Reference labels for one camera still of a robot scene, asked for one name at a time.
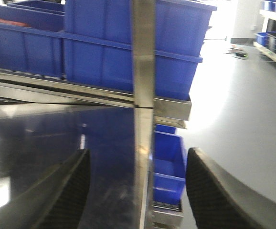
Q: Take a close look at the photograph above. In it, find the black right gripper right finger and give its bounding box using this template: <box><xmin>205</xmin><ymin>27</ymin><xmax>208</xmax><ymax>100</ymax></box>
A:
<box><xmin>186</xmin><ymin>147</ymin><xmax>276</xmax><ymax>229</ymax></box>

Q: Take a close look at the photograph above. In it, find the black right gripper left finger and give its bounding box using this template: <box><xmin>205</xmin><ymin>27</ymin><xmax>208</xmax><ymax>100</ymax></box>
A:
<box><xmin>0</xmin><ymin>149</ymin><xmax>90</xmax><ymax>229</ymax></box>

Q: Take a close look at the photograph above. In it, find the blue bin under table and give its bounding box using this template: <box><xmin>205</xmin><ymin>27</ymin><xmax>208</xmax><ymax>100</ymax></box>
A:
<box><xmin>153</xmin><ymin>131</ymin><xmax>186</xmax><ymax>206</ymax></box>

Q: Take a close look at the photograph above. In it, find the left blue plastic bin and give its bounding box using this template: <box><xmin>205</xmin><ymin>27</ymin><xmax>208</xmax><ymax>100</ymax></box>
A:
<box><xmin>0</xmin><ymin>5</ymin><xmax>64</xmax><ymax>77</ymax></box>

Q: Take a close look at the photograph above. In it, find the blue plastic bin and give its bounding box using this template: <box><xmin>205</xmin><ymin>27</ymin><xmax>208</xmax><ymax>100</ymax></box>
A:
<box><xmin>62</xmin><ymin>0</ymin><xmax>216</xmax><ymax>100</ymax></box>
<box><xmin>0</xmin><ymin>5</ymin><xmax>64</xmax><ymax>77</ymax></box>

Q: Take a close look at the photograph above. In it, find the right blue plastic bin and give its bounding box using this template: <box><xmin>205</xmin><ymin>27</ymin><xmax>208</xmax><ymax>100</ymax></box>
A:
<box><xmin>62</xmin><ymin>0</ymin><xmax>216</xmax><ymax>100</ymax></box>

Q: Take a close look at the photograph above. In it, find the red mesh bag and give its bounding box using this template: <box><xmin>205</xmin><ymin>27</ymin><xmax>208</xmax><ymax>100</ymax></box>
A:
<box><xmin>0</xmin><ymin>18</ymin><xmax>31</xmax><ymax>28</ymax></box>

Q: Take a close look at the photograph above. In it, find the stainless steel rack frame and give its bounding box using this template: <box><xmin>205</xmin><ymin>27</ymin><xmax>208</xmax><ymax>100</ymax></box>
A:
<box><xmin>0</xmin><ymin>0</ymin><xmax>192</xmax><ymax>229</ymax></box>

